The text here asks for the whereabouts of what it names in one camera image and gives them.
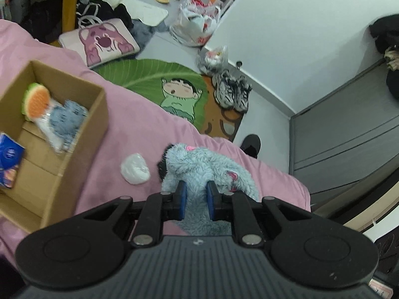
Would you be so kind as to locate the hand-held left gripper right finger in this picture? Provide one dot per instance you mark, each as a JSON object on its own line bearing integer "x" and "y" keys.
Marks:
{"x": 212, "y": 200}

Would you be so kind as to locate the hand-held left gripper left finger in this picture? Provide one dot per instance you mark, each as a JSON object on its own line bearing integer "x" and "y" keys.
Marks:
{"x": 181, "y": 200}

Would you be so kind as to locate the grey plush toy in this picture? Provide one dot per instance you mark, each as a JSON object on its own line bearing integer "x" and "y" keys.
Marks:
{"x": 202, "y": 165}

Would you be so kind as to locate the brown cardboard box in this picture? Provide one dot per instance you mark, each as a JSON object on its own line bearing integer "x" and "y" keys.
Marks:
{"x": 90, "y": 130}

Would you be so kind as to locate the clear plastic bag with cloth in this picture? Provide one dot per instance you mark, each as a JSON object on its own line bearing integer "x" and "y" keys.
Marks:
{"x": 64, "y": 123}

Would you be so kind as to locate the hamburger plush toy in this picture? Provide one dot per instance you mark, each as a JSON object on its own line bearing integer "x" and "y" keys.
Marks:
{"x": 37, "y": 101}

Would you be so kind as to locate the blue tissue pack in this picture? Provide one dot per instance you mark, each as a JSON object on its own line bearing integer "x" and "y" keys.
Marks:
{"x": 11, "y": 155}

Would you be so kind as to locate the white crumpled plastic wrap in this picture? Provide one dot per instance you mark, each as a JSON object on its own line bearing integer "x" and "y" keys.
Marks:
{"x": 135, "y": 169}

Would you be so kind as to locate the black shoe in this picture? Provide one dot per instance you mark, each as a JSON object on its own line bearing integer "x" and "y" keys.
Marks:
{"x": 251, "y": 144}

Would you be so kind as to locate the brown doormat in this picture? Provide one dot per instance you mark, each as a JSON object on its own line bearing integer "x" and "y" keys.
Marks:
{"x": 223, "y": 124}

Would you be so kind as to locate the pink bed sheet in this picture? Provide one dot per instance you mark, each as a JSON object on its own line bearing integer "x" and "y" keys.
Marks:
{"x": 134, "y": 124}

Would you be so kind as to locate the grey black sneaker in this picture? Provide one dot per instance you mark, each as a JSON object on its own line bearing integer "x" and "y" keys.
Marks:
{"x": 225, "y": 90}
{"x": 243, "y": 96}

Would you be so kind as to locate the green leaf rug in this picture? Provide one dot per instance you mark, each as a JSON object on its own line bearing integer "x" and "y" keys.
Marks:
{"x": 137, "y": 74}

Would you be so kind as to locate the black door stop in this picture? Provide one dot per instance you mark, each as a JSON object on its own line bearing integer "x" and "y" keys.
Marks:
{"x": 239, "y": 64}

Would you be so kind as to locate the small clear plastic bag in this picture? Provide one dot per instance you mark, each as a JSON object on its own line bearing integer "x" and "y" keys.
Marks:
{"x": 215, "y": 59}

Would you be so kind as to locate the grey wardrobe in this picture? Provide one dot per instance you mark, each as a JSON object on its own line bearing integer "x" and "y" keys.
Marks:
{"x": 336, "y": 130}

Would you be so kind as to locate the white plastic shopping bag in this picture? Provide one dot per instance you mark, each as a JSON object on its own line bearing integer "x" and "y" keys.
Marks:
{"x": 196, "y": 25}

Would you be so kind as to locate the pink bear tote bag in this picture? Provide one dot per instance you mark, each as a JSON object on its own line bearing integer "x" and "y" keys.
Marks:
{"x": 103, "y": 42}

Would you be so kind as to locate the white floor mat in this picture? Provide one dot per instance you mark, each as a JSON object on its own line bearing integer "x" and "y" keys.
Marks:
{"x": 146, "y": 12}

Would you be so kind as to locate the black clothes pile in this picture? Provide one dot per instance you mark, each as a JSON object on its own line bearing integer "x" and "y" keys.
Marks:
{"x": 120, "y": 14}

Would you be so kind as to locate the dark cloth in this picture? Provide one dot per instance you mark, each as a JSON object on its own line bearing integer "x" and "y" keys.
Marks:
{"x": 43, "y": 18}

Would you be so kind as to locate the black hanging clothing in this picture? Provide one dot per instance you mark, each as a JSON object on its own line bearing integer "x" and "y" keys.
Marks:
{"x": 386, "y": 31}

